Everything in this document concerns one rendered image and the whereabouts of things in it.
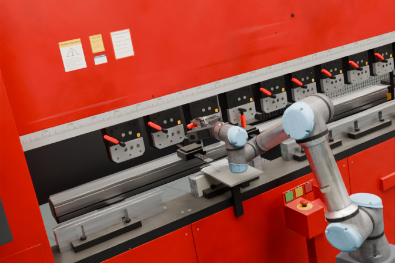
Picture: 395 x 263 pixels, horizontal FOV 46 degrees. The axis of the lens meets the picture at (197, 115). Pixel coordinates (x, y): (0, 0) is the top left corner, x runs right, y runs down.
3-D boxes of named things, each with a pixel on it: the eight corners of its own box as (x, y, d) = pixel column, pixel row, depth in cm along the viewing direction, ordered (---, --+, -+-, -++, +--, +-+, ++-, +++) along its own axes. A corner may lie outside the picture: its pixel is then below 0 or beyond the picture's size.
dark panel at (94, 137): (36, 206, 239) (12, 125, 228) (35, 205, 241) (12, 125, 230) (221, 142, 288) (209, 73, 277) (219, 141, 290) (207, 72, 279)
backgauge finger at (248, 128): (258, 147, 244) (257, 138, 243) (231, 137, 267) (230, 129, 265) (277, 140, 249) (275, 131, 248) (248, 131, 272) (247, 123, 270)
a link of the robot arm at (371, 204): (390, 224, 173) (387, 191, 169) (374, 242, 164) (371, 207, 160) (358, 218, 181) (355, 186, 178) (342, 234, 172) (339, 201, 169)
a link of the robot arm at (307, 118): (380, 235, 163) (324, 90, 161) (361, 257, 153) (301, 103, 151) (350, 236, 172) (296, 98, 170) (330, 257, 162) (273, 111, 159)
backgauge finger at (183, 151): (200, 168, 229) (198, 158, 227) (177, 156, 251) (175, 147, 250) (221, 161, 234) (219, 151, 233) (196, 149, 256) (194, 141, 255)
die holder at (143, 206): (60, 252, 194) (54, 232, 192) (57, 247, 199) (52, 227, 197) (167, 209, 216) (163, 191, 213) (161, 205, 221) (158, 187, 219)
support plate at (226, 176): (230, 187, 200) (230, 185, 200) (200, 171, 223) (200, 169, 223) (264, 174, 208) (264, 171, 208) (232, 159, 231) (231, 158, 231)
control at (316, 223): (309, 239, 211) (305, 203, 207) (285, 226, 225) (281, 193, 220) (341, 222, 221) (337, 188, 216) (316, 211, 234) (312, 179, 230)
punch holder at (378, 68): (376, 76, 267) (374, 48, 263) (364, 75, 275) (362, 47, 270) (394, 70, 274) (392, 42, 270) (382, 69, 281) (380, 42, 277)
